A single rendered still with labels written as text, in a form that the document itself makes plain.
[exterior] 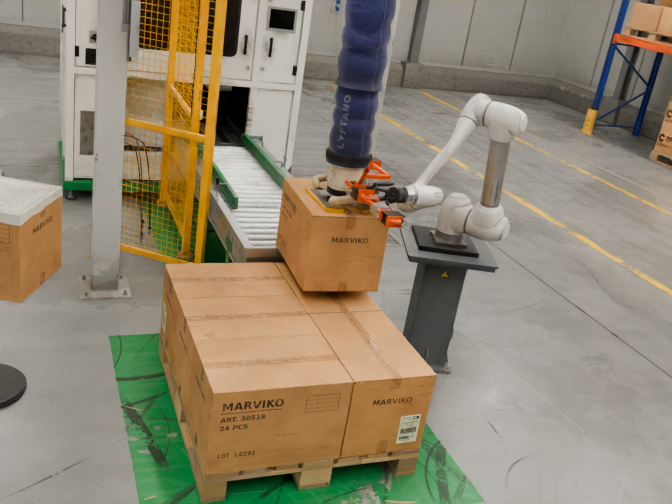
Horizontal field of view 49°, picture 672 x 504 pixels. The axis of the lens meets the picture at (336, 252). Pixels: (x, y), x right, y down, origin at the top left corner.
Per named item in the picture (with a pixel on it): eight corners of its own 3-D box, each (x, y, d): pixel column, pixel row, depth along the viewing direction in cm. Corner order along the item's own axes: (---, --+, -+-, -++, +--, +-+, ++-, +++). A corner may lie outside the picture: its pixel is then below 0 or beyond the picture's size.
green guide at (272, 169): (242, 142, 626) (243, 132, 622) (254, 143, 630) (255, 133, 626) (300, 210, 491) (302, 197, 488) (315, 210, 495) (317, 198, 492)
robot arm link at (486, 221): (474, 227, 416) (510, 239, 406) (461, 238, 405) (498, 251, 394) (495, 96, 376) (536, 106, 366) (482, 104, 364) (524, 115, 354)
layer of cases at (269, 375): (160, 330, 402) (164, 263, 387) (329, 322, 440) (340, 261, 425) (204, 475, 301) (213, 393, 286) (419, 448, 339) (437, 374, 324)
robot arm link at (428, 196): (419, 204, 352) (406, 209, 364) (447, 205, 358) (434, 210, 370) (418, 182, 353) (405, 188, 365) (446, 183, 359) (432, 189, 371)
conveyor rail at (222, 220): (173, 156, 610) (175, 134, 603) (179, 157, 612) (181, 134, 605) (241, 279, 415) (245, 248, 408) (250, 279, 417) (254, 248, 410)
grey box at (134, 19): (125, 50, 422) (127, -4, 411) (134, 51, 424) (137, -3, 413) (129, 57, 406) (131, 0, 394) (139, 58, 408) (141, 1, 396)
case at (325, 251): (275, 244, 416) (283, 176, 401) (342, 246, 429) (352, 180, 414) (302, 291, 363) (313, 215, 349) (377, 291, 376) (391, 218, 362)
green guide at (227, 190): (178, 139, 605) (179, 128, 602) (191, 140, 609) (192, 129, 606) (221, 209, 471) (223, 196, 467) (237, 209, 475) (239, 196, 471)
